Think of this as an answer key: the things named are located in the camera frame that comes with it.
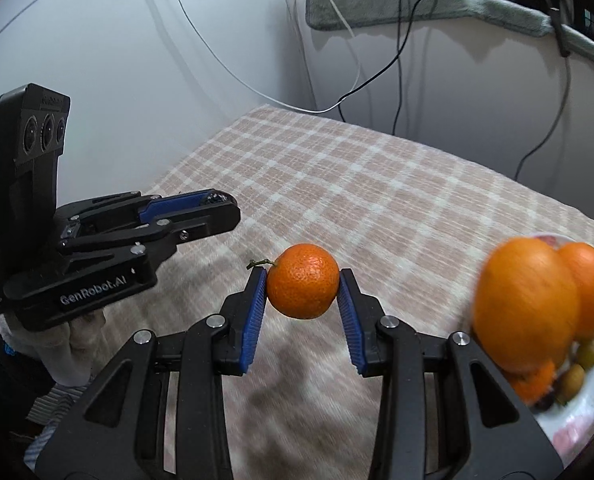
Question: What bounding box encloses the white cable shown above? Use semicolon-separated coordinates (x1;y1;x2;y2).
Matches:
292;0;365;113

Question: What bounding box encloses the striped grey cloth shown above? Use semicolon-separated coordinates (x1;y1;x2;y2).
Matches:
24;385;85;468

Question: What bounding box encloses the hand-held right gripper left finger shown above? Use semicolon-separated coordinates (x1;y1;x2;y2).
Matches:
34;266;270;480

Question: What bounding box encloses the tangerine with stem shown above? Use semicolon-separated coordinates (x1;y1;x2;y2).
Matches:
247;243;340;320

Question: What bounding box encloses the black lamp stand clamp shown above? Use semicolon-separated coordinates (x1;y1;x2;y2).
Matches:
527;0;575;58

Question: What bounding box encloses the grey lamp cable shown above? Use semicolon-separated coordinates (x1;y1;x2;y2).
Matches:
514;55;575;181

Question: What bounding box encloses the oval large orange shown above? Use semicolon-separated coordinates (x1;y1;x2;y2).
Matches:
473;237;582;373

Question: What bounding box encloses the small brown kiwi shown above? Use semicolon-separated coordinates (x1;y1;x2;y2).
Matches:
556;364;586;405

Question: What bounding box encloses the floral white plate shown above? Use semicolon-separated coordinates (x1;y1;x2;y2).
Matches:
472;232;594;466

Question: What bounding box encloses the dark cable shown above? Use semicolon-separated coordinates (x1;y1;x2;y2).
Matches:
337;0;430;136

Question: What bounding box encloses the round large orange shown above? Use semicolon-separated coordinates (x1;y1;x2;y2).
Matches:
557;242;594;338

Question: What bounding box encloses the small tangerine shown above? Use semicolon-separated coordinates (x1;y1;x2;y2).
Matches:
508;360;558;406

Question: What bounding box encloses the thin grey cable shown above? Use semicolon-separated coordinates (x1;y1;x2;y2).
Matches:
149;0;328;113

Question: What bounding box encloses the green kiwi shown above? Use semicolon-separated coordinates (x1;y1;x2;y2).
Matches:
575;329;594;368

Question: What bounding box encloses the person's left hand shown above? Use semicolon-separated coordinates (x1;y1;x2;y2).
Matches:
37;306;106;384

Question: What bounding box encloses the grey windowsill cloth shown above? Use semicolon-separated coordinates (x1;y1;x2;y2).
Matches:
305;0;594;73

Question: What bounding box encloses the checked beige tablecloth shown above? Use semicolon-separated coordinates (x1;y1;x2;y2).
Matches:
92;105;594;480

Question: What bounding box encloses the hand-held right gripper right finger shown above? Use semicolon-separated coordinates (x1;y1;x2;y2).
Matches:
338;267;564;480

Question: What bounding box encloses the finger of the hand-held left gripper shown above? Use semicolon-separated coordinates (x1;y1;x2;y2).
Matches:
60;205;241;266
54;189;235;236

